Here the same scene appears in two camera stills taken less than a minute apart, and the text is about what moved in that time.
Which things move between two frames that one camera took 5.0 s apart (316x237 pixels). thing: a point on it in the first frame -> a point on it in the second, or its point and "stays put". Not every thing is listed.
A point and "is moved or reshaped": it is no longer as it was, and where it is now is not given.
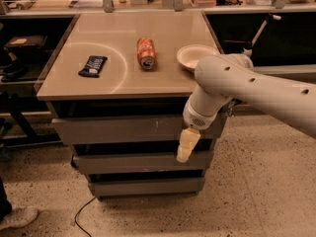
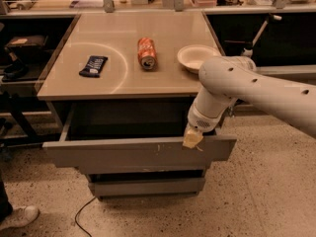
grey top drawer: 152,127 is moved or reshaped
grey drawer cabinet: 117,94 stays put
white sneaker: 19,217 stays put
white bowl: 190,55 stays put
